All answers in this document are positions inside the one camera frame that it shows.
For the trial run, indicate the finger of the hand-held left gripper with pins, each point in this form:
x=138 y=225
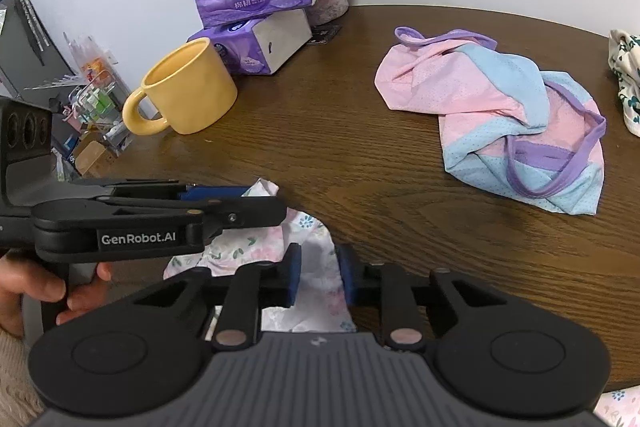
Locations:
x=215 y=193
x=250 y=212

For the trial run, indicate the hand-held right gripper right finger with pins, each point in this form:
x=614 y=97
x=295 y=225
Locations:
x=347 y=277

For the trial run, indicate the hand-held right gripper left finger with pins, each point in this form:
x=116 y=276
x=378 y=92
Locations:
x=294 y=277

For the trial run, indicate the pink floral dress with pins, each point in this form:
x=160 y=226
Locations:
x=310 y=257

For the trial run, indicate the person's left hand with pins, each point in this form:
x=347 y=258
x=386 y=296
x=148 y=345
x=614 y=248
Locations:
x=30 y=282

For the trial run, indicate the cluttered clear rack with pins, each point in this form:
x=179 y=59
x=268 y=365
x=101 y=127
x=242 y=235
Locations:
x=95 y=117

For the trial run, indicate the yellow mug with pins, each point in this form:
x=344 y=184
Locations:
x=190 y=92

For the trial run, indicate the grey cabinet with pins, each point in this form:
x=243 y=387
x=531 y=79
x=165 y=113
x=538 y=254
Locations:
x=25 y=47

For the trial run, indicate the dark small card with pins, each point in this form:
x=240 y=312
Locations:
x=324 y=34

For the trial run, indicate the beige fuzzy cloth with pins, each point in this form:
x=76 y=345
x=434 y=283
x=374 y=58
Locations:
x=15 y=382

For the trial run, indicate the pink blue purple garment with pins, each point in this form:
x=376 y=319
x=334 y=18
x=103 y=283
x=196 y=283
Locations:
x=450 y=82

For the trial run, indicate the folded cream floral cloth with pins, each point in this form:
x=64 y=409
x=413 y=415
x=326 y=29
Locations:
x=627 y=77

